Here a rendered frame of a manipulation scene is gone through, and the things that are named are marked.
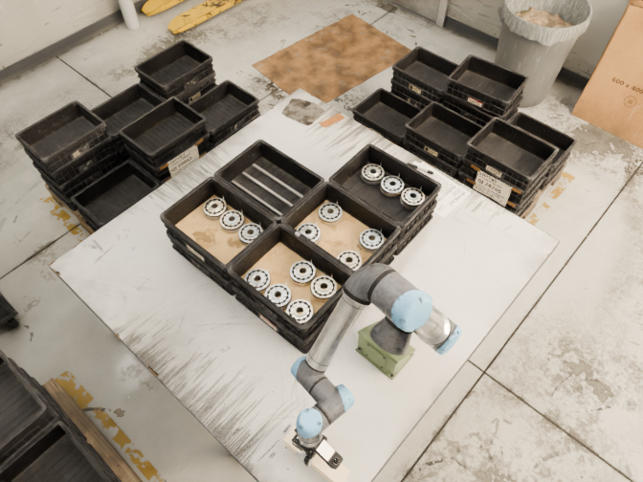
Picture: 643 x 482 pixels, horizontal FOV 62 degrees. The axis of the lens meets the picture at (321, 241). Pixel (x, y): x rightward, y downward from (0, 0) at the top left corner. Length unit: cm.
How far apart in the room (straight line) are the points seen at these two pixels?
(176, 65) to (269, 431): 252
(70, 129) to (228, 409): 207
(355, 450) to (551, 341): 150
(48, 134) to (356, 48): 246
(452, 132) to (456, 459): 185
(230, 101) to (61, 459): 224
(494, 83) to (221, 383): 249
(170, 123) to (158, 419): 166
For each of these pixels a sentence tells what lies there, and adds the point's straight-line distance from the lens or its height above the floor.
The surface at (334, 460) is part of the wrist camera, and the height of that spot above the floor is 88.
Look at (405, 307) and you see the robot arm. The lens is 146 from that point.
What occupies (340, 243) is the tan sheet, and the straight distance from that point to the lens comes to 223.
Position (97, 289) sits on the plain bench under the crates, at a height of 70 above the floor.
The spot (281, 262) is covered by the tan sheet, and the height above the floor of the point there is 83.
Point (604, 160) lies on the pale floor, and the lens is 415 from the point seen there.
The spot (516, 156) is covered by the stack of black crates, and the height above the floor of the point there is 49.
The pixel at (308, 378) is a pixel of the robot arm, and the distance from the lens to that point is 170.
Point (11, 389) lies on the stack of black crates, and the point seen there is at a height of 49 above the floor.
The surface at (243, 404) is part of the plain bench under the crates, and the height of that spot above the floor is 70.
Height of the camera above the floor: 264
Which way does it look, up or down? 54 degrees down
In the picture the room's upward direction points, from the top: straight up
